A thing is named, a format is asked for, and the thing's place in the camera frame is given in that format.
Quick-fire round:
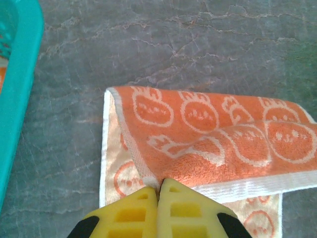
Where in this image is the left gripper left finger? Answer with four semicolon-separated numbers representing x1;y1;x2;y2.
66;185;159;238

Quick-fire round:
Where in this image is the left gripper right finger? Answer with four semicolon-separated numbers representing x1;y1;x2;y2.
158;178;253;238

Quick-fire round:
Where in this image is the orange towel with turnip print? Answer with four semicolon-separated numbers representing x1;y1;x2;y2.
99;85;317;238

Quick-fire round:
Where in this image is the orange towel with flower print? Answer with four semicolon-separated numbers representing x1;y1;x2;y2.
0;32;12;95

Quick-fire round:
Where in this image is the teal plastic basket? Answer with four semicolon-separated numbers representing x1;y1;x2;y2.
0;0;45;209

